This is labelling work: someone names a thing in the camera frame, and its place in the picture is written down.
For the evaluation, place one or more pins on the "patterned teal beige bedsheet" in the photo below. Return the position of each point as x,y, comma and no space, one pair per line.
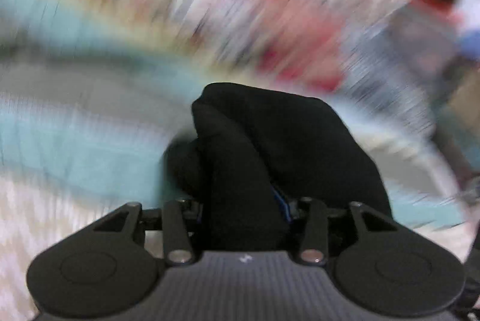
85,121

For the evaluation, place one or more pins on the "black pants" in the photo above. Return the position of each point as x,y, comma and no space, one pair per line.
253,146

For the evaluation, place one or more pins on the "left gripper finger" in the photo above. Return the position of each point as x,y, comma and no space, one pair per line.
288,206

